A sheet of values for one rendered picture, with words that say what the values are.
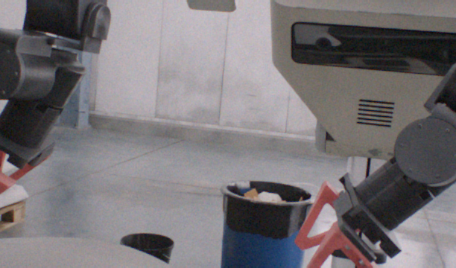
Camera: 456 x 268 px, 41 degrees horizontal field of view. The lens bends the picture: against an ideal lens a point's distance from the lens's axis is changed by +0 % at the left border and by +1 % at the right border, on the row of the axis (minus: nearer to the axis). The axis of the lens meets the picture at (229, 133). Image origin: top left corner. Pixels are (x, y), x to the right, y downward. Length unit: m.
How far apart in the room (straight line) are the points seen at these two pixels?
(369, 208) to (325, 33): 0.43
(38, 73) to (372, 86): 0.60
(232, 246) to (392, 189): 2.36
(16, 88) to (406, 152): 0.37
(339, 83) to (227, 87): 7.85
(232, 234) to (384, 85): 1.98
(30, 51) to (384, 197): 0.38
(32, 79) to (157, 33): 8.59
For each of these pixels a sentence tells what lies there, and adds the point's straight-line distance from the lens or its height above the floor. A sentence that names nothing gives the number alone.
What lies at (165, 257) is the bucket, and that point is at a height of 0.21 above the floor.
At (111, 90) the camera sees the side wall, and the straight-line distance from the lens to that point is 9.49.
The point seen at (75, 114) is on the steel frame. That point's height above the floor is 0.21.
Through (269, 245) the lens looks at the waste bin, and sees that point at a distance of 2.88.
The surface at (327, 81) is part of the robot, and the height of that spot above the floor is 1.27.
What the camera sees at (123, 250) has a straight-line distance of 0.83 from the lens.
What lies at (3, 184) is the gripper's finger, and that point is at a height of 1.14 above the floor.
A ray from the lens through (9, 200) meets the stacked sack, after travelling 4.37.
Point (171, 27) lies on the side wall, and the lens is 9.14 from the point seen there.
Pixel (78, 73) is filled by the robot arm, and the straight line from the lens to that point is 0.69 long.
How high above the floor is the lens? 1.30
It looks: 7 degrees down
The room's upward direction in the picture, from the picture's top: 5 degrees clockwise
